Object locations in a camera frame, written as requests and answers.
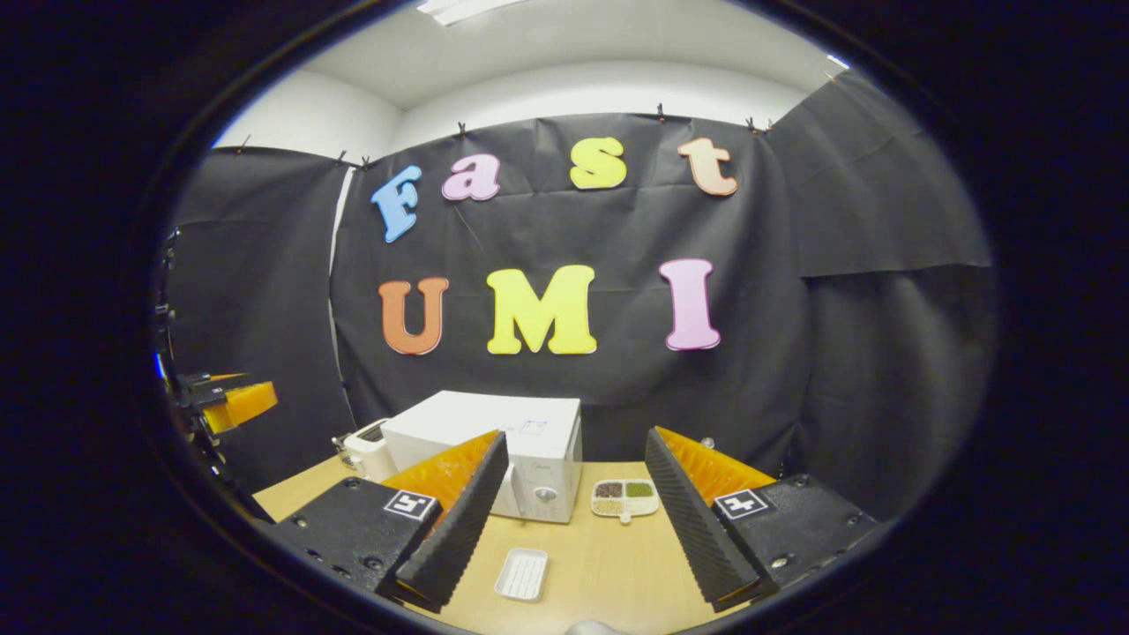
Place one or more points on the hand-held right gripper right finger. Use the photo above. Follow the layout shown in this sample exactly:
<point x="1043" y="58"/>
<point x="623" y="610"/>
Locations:
<point x="697" y="538"/>

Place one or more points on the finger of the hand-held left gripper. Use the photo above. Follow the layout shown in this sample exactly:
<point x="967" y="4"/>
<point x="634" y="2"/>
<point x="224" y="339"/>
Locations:
<point x="247" y="401"/>

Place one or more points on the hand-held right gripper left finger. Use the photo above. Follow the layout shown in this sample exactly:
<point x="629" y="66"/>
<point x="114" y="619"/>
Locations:
<point x="459" y="538"/>

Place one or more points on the white microwave oven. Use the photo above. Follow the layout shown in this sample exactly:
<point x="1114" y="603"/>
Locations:
<point x="476" y="423"/>

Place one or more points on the small white ribbed tray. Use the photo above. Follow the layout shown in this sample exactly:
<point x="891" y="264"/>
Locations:
<point x="520" y="573"/>

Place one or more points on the divided white dish of beans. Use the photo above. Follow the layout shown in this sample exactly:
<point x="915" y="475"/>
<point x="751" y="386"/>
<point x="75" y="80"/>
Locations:
<point x="609" y="507"/>

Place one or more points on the white toaster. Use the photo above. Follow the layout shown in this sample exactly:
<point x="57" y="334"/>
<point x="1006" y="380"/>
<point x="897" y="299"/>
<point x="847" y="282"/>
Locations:
<point x="366" y="454"/>

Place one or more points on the ceiling light panel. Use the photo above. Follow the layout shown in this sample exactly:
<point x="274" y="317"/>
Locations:
<point x="838" y="62"/>
<point x="467" y="9"/>

